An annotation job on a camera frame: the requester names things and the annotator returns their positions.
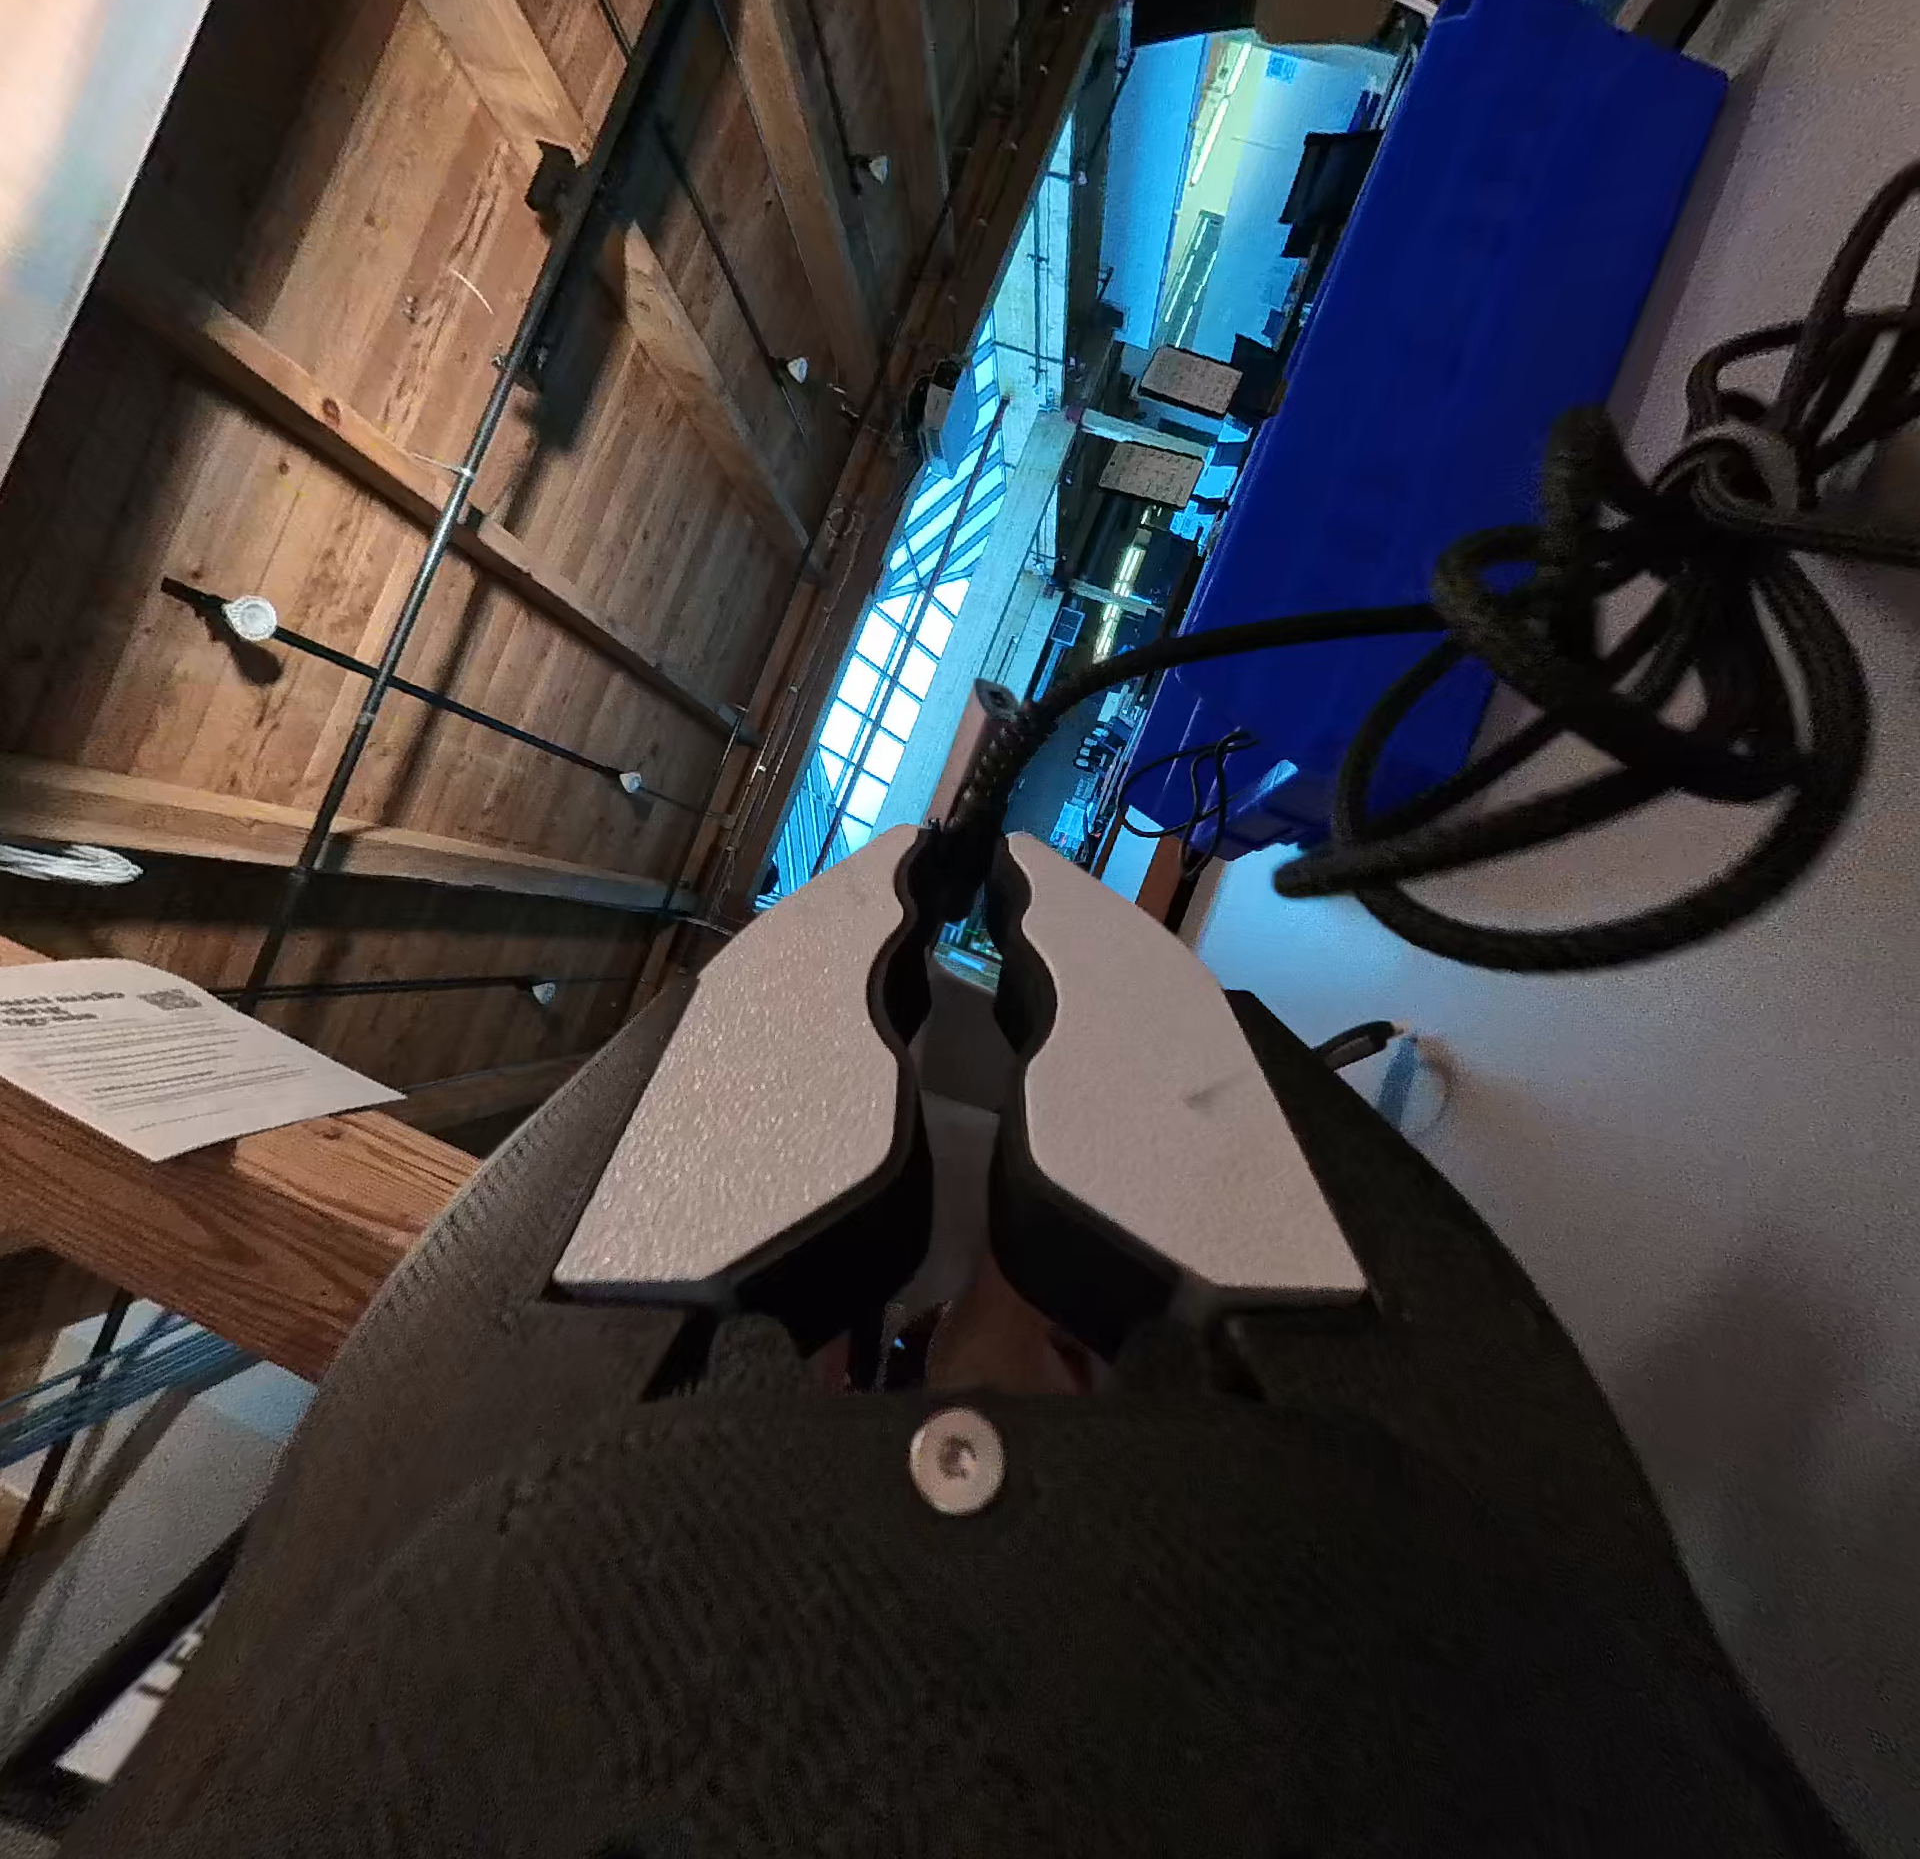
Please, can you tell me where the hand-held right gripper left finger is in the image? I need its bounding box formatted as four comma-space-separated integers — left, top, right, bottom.
554, 824, 924, 1306

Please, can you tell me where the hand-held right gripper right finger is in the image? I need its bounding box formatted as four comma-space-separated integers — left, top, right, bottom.
994, 830, 1371, 1313

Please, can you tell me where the black braided cable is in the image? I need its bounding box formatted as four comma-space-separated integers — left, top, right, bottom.
933, 162, 1920, 977

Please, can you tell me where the blue plastic bin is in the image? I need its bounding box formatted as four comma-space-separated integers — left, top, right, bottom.
1118, 0, 1733, 861

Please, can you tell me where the grey desk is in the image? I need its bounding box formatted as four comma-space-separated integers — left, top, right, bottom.
1186, 0, 1920, 1859

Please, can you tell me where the white paper sheet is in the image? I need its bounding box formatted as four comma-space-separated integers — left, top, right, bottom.
0, 955, 407, 1165

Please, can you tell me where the thin black cable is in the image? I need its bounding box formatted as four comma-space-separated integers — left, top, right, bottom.
1160, 723, 1303, 843

